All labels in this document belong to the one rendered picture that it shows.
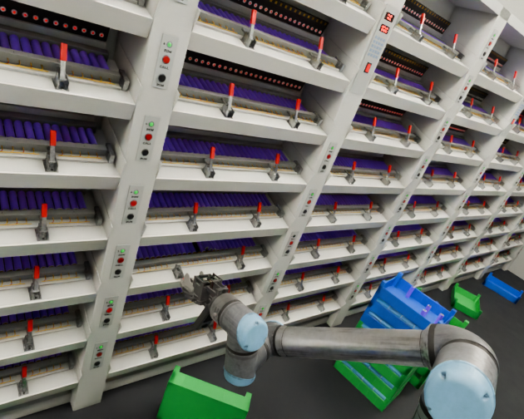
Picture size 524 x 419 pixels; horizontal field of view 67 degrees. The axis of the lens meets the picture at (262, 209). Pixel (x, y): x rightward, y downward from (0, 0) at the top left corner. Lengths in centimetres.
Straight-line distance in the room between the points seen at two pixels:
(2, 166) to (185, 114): 43
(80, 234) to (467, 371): 96
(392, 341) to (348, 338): 11
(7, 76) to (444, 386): 103
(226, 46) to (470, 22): 126
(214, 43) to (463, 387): 91
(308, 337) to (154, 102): 74
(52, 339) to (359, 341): 91
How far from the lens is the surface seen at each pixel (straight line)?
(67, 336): 142
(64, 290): 128
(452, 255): 332
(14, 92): 96
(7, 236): 114
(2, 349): 139
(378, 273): 245
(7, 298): 126
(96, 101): 99
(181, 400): 159
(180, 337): 173
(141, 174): 110
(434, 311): 207
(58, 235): 116
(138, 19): 98
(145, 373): 177
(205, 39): 105
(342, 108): 143
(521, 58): 270
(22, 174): 103
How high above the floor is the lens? 138
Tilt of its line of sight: 24 degrees down
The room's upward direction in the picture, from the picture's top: 21 degrees clockwise
